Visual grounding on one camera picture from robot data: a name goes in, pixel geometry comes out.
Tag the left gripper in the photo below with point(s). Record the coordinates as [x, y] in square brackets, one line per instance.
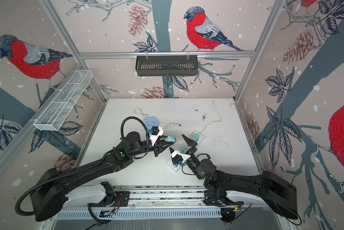
[159, 148]

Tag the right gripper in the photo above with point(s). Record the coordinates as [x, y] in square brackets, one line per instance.
[192, 143]

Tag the teal plug adapter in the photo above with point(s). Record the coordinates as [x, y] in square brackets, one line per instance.
[170, 139]
[184, 150]
[195, 137]

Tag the blue square power socket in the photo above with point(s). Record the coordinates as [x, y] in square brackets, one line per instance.
[151, 122]

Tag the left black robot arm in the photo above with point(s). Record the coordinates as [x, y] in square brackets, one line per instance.
[47, 197]

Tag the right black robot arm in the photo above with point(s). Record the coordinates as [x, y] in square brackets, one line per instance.
[223, 189]

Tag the white colourful power strip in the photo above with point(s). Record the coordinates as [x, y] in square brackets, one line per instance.
[169, 162]

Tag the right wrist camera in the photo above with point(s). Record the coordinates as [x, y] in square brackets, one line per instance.
[180, 159]

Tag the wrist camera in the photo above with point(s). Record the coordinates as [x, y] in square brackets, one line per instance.
[180, 159]
[154, 133]

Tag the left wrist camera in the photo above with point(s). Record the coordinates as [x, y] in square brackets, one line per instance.
[154, 133]

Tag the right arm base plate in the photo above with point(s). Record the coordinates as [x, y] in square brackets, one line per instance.
[212, 199]

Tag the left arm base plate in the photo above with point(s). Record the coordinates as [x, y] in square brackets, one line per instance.
[111, 198]

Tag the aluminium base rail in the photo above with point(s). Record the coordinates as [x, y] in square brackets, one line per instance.
[189, 197]

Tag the white wire mesh shelf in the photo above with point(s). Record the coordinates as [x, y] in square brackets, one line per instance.
[65, 99]

